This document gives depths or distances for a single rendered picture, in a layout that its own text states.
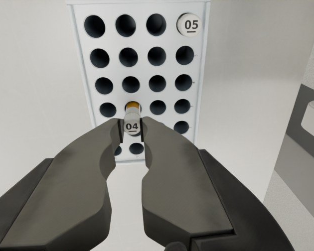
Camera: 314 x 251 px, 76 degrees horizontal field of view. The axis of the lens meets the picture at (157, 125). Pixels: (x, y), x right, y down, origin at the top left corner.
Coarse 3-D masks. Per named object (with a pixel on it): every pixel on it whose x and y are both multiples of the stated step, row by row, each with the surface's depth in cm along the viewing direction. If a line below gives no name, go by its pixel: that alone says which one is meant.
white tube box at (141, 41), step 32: (96, 0) 11; (128, 0) 12; (160, 0) 12; (192, 0) 12; (96, 32) 14; (128, 32) 15; (160, 32) 14; (96, 64) 14; (128, 64) 14; (160, 64) 14; (192, 64) 14; (96, 96) 15; (128, 96) 15; (160, 96) 15; (192, 96) 15; (192, 128) 17; (128, 160) 18
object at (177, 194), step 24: (144, 120) 12; (144, 144) 10; (168, 144) 9; (192, 144) 9; (168, 168) 8; (192, 168) 8; (144, 192) 7; (168, 192) 7; (192, 192) 7; (144, 216) 7; (168, 216) 6; (192, 216) 6; (216, 216) 6; (168, 240) 7
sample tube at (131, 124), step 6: (132, 102) 15; (126, 108) 15; (132, 108) 14; (138, 108) 15; (126, 114) 14; (132, 114) 13; (138, 114) 14; (126, 120) 13; (132, 120) 13; (138, 120) 13; (126, 126) 13; (132, 126) 13; (138, 126) 13; (132, 132) 13
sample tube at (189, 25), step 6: (180, 18) 12; (186, 18) 11; (192, 18) 11; (198, 18) 11; (180, 24) 11; (186, 24) 11; (192, 24) 11; (198, 24) 11; (180, 30) 12; (186, 30) 12; (192, 30) 12; (198, 30) 12; (186, 36) 12; (192, 36) 12
